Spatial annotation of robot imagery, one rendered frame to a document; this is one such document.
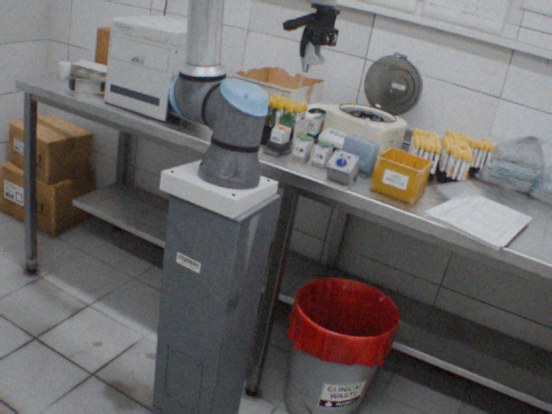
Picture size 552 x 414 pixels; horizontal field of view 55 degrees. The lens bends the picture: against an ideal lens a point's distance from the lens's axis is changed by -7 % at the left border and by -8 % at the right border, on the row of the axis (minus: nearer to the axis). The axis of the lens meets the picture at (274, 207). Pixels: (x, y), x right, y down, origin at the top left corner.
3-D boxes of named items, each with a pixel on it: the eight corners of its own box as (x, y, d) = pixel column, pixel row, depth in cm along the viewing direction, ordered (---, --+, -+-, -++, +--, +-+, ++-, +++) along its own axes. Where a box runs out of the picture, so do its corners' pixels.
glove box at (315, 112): (286, 130, 195) (291, 103, 192) (314, 119, 216) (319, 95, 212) (318, 141, 191) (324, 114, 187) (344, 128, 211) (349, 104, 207)
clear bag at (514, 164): (476, 180, 184) (492, 128, 176) (471, 165, 199) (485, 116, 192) (547, 200, 180) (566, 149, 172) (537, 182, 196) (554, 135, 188)
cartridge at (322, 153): (310, 165, 169) (315, 143, 166) (317, 161, 173) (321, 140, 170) (323, 169, 167) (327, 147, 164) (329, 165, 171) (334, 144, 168)
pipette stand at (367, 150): (335, 167, 170) (342, 135, 166) (346, 162, 176) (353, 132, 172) (366, 178, 166) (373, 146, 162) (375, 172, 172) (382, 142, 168)
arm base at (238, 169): (230, 193, 128) (238, 151, 125) (184, 172, 136) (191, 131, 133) (271, 185, 140) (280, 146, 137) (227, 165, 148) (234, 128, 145)
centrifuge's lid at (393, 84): (373, 45, 198) (381, 47, 205) (354, 111, 206) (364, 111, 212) (427, 61, 187) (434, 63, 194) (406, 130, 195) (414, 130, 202)
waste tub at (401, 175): (368, 189, 158) (377, 156, 154) (382, 177, 169) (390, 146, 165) (412, 206, 153) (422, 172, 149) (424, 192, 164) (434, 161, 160)
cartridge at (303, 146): (291, 158, 171) (296, 136, 168) (298, 154, 175) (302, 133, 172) (304, 162, 170) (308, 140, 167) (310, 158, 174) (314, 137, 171)
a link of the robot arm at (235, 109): (237, 149, 127) (248, 90, 122) (196, 131, 134) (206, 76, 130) (271, 145, 136) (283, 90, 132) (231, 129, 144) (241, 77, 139)
